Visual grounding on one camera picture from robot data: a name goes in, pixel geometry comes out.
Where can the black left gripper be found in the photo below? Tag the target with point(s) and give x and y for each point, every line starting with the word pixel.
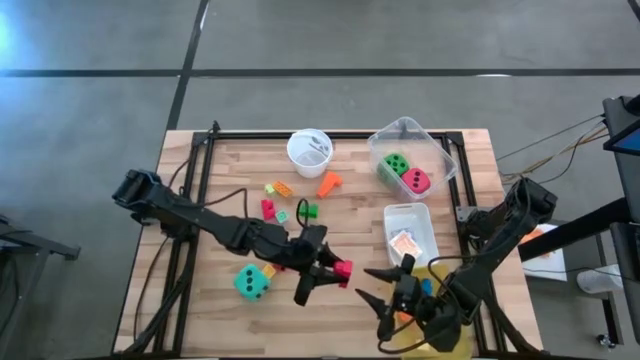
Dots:
pixel 310 255

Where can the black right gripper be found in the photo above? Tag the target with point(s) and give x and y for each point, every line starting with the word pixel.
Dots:
pixel 409 295

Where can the red long toy brick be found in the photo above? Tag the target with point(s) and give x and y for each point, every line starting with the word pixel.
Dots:
pixel 344 269

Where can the blue small toy brick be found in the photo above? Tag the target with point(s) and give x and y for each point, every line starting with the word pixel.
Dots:
pixel 426 287

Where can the clear case with orange card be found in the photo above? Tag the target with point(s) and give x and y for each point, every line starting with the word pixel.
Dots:
pixel 405 245

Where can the yellow small toy brick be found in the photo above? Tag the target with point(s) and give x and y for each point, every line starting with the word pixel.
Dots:
pixel 269 271

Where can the red foam die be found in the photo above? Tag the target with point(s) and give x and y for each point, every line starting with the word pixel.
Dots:
pixel 416 180

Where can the green foam die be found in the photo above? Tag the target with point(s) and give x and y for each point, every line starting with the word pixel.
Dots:
pixel 397 162

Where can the clear plastic bin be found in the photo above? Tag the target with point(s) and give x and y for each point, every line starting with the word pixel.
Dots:
pixel 435 150

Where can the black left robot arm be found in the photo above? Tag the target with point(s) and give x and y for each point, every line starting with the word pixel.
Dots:
pixel 200 220

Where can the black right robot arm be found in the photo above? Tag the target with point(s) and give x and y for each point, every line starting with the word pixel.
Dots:
pixel 500 235

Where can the yellow translucent plastic bin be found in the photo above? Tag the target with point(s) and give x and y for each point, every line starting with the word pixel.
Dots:
pixel 425 270

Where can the red small square brick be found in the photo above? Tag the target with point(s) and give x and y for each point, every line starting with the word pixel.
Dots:
pixel 278 268

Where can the green toy brick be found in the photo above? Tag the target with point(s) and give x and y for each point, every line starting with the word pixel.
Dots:
pixel 313 211

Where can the teal and white square brick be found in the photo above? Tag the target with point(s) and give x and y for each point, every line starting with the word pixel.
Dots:
pixel 282 216

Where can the white plastic bin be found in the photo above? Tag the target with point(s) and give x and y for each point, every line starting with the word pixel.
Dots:
pixel 400 215

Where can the orange angled long brick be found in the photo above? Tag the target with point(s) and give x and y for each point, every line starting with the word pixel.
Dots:
pixel 327 186

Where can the teal foam die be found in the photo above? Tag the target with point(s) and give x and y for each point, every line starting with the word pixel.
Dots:
pixel 251 283

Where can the pink-red stepped toy brick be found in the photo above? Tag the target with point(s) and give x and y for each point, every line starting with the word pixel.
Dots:
pixel 268 210

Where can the orange flat toy brick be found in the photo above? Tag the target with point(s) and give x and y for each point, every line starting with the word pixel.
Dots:
pixel 283 189

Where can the light green small brick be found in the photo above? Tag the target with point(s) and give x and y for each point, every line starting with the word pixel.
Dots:
pixel 270 189

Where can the white bucket with face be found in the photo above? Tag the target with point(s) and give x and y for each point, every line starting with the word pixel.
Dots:
pixel 310 165

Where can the white paper sheet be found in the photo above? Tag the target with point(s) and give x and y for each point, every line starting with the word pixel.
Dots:
pixel 550 265

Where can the black diagonal stand bar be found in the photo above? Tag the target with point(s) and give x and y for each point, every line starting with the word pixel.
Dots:
pixel 575 230

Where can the white rounded object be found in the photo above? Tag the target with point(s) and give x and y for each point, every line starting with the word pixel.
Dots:
pixel 600 280

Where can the black caster wheel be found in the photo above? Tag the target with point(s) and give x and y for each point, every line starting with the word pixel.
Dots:
pixel 606 341

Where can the black cart with screen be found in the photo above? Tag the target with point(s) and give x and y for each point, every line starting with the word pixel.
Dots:
pixel 625 190

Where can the grey metal stand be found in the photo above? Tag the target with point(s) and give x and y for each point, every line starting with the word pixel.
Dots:
pixel 40 245

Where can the grey metal bracket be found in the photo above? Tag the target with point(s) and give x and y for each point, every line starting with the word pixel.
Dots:
pixel 465 212

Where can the black table frame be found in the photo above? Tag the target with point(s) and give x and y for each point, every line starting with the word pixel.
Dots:
pixel 350 135

